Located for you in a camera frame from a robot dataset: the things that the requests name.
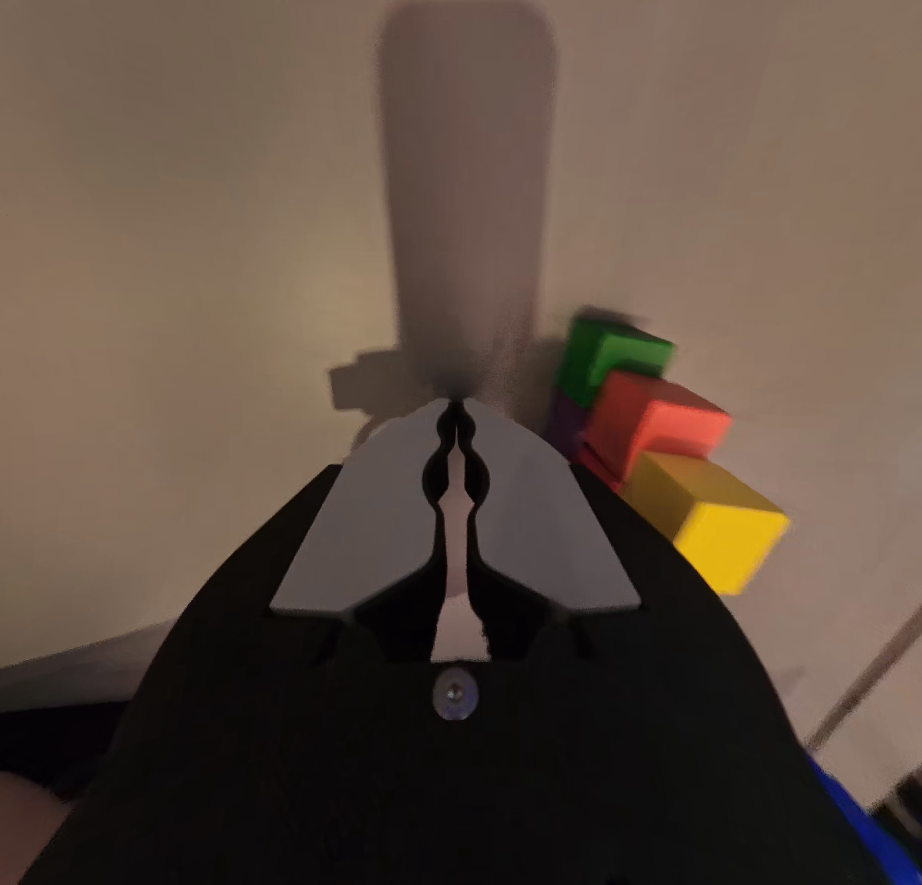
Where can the yellow wooden cube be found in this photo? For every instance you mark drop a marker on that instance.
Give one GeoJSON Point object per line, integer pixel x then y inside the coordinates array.
{"type": "Point", "coordinates": [720, 539]}

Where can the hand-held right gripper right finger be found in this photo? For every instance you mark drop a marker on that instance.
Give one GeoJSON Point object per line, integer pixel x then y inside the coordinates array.
{"type": "Point", "coordinates": [554, 532]}

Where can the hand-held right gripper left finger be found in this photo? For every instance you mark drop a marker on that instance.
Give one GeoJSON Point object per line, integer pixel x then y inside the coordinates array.
{"type": "Point", "coordinates": [360, 532]}

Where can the green wooden cube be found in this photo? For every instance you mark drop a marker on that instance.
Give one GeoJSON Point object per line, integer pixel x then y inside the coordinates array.
{"type": "Point", "coordinates": [583, 366]}

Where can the red wooden cube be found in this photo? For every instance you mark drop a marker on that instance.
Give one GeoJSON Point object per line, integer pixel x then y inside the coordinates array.
{"type": "Point", "coordinates": [598, 467]}

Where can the orange wooden cube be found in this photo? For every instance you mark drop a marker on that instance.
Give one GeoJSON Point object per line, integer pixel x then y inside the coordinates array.
{"type": "Point", "coordinates": [634, 424]}

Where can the blue plastic bin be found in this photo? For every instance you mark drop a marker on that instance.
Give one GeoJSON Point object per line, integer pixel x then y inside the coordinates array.
{"type": "Point", "coordinates": [871, 827]}

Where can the purple wooden cube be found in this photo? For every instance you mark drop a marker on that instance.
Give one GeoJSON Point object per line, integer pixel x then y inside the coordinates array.
{"type": "Point", "coordinates": [565, 424]}

